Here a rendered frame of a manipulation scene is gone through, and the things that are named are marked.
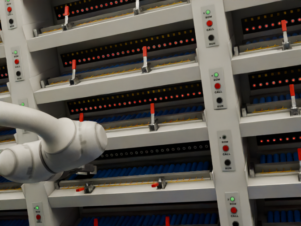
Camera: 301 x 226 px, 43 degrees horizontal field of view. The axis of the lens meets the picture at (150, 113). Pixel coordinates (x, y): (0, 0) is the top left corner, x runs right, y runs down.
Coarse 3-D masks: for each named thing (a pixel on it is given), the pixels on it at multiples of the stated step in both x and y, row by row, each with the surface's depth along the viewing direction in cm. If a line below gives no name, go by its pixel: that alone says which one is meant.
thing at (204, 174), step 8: (120, 176) 135; (128, 176) 134; (136, 176) 132; (144, 176) 131; (152, 176) 130; (160, 176) 129; (168, 176) 128; (176, 176) 127; (184, 176) 126; (192, 176) 125; (200, 176) 124; (208, 176) 124; (64, 184) 141; (72, 184) 140; (80, 184) 139; (96, 184) 137; (104, 184) 135; (128, 184) 131; (136, 184) 130
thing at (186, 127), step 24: (120, 96) 144; (144, 96) 142; (168, 96) 139; (192, 96) 137; (96, 120) 144; (120, 120) 138; (144, 120) 131; (168, 120) 129; (192, 120) 126; (120, 144) 128; (144, 144) 126
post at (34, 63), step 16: (0, 0) 139; (16, 0) 137; (32, 0) 144; (48, 0) 154; (0, 16) 140; (16, 16) 138; (32, 16) 143; (48, 16) 153; (16, 32) 138; (48, 48) 150; (32, 64) 139; (48, 64) 149; (16, 96) 140; (32, 96) 137; (48, 112) 145; (64, 112) 155; (16, 128) 141; (32, 192) 140; (32, 208) 140; (48, 208) 138; (64, 208) 147; (32, 224) 141; (48, 224) 138
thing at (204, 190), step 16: (96, 160) 150; (112, 160) 148; (128, 160) 146; (48, 192) 138; (64, 192) 138; (80, 192) 136; (96, 192) 133; (112, 192) 130; (128, 192) 128; (144, 192) 126; (160, 192) 124; (176, 192) 122; (192, 192) 121; (208, 192) 119
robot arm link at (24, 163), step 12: (24, 144) 104; (36, 144) 103; (0, 156) 100; (12, 156) 98; (24, 156) 99; (36, 156) 101; (0, 168) 99; (12, 168) 98; (24, 168) 99; (36, 168) 101; (48, 168) 101; (12, 180) 100; (24, 180) 101; (36, 180) 104
